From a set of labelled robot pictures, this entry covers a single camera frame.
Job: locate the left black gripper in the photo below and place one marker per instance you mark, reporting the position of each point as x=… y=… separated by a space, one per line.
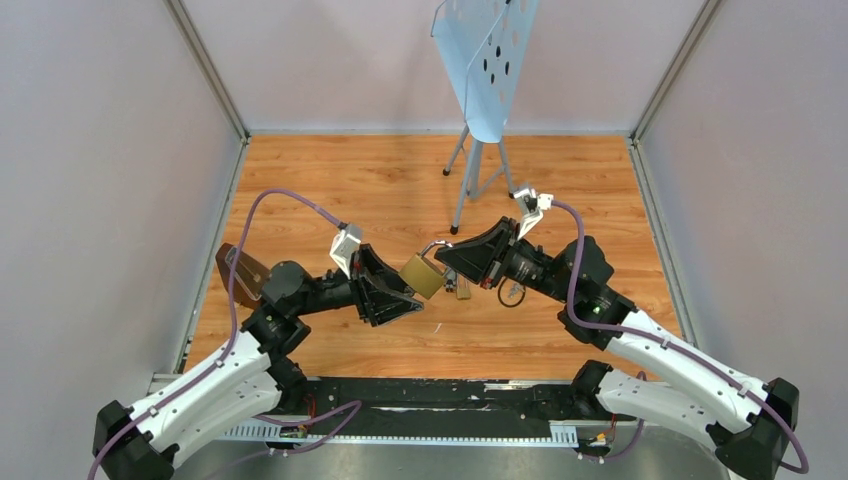
x=380 y=307

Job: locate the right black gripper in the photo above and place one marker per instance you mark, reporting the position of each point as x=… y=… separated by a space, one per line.
x=485 y=258

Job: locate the large brass padlock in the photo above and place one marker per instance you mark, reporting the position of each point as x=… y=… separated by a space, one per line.
x=422 y=275

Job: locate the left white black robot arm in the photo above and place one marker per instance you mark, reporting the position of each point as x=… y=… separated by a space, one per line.
x=250 y=374

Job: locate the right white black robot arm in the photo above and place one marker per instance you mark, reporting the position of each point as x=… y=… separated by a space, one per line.
x=748 y=423

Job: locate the light blue music stand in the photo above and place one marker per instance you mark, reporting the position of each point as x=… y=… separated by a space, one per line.
x=482 y=46

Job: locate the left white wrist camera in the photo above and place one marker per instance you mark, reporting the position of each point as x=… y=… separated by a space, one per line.
x=345 y=243

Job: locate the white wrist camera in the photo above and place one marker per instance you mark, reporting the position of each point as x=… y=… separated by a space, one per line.
x=532 y=205
x=345 y=243

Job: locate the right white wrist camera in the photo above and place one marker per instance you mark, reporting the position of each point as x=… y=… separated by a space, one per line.
x=532 y=205

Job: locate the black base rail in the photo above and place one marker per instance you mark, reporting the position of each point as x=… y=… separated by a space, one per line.
x=420 y=398

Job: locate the white slotted cable duct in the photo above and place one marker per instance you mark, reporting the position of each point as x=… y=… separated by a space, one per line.
x=447 y=429

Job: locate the aluminium frame post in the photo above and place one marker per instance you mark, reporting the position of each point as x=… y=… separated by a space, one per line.
x=195 y=43

